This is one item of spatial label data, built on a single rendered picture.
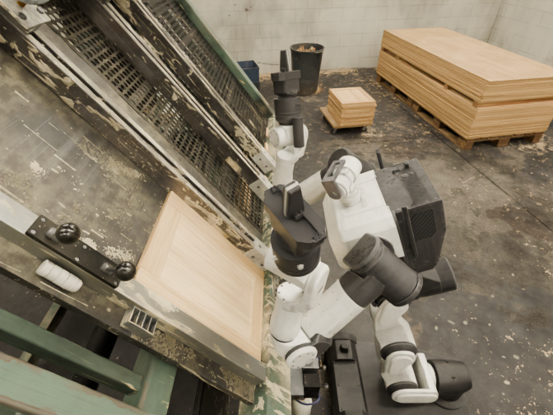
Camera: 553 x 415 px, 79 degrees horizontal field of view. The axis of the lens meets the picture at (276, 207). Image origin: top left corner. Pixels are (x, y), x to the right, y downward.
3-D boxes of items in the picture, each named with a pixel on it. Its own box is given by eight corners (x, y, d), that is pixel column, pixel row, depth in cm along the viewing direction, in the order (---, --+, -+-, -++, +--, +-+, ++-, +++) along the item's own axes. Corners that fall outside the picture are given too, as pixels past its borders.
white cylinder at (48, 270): (32, 274, 63) (70, 296, 67) (41, 268, 62) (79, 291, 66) (40, 263, 65) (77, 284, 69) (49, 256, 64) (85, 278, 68)
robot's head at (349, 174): (366, 180, 94) (358, 155, 89) (354, 206, 88) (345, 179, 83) (344, 180, 98) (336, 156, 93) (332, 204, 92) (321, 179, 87)
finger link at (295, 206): (301, 180, 47) (302, 207, 52) (282, 192, 46) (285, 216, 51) (308, 188, 46) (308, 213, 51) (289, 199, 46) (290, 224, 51)
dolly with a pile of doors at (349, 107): (372, 132, 420) (378, 101, 395) (332, 137, 413) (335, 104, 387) (354, 113, 467) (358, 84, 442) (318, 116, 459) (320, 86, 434)
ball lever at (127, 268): (106, 281, 71) (131, 286, 62) (90, 271, 70) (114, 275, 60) (118, 265, 73) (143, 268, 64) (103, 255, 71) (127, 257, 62)
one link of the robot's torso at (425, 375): (420, 363, 172) (427, 350, 164) (434, 405, 157) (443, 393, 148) (379, 363, 172) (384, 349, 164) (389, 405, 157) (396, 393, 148)
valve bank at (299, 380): (327, 424, 119) (334, 395, 104) (286, 424, 119) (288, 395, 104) (314, 304, 158) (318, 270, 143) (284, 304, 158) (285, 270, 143)
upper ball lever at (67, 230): (54, 249, 65) (73, 249, 56) (35, 237, 63) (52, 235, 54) (68, 233, 67) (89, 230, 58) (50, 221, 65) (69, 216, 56)
